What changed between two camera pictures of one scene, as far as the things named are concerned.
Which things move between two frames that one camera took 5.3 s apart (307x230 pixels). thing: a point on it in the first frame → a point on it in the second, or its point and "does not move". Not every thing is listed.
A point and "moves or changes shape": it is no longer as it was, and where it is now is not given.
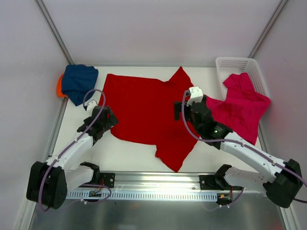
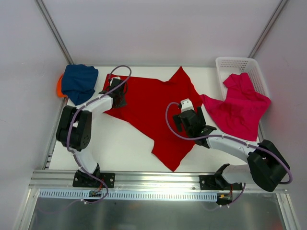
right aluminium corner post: (267, 28) does not move
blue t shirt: (79, 82) does not move
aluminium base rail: (167, 182) does not move
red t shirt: (144, 109) moves or changes shape
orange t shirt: (59, 88) does not move
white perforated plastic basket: (226, 65) does not move
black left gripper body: (109, 117) → (120, 96)
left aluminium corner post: (54, 31) does not move
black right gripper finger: (178, 109) → (178, 120)
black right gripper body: (181, 110) → (188, 117)
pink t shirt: (244, 104) does not move
